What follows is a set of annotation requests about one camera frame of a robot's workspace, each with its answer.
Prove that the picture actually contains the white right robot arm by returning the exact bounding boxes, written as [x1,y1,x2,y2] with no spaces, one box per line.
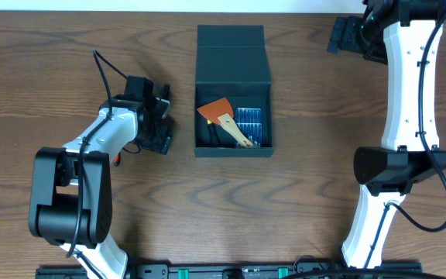
[327,0,446,269]

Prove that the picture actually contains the black open box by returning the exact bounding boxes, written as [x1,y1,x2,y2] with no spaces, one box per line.
[194,25,274,157]

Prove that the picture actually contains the orange scraper wooden handle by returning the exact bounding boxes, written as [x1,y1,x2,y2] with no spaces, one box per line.
[197,98,254,148]

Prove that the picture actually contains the red handled cutting pliers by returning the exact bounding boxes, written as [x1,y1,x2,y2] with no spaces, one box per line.
[113,153,121,167]

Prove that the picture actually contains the black yellow screwdriver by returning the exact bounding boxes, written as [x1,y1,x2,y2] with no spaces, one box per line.
[207,119,221,147]

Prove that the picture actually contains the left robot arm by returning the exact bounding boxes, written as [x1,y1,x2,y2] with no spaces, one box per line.
[29,76,173,278]

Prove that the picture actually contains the blue drill bit case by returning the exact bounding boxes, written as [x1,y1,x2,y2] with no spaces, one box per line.
[235,108,262,148]

